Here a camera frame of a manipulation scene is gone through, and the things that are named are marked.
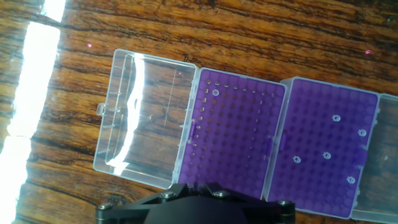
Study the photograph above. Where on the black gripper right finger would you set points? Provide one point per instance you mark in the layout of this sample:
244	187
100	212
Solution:
264	208

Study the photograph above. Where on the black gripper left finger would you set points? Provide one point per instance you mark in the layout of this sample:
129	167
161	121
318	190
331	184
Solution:
133	210

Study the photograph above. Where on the clear small pipette tip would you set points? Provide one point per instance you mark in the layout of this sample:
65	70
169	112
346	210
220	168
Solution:
215	92
362	132
326	155
350	180
336	118
296	159

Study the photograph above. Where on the purple pipette tip box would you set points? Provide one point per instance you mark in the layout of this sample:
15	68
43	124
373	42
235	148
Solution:
236	140
311	130

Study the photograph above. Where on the brown wooden board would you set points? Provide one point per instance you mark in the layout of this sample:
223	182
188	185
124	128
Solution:
248	31

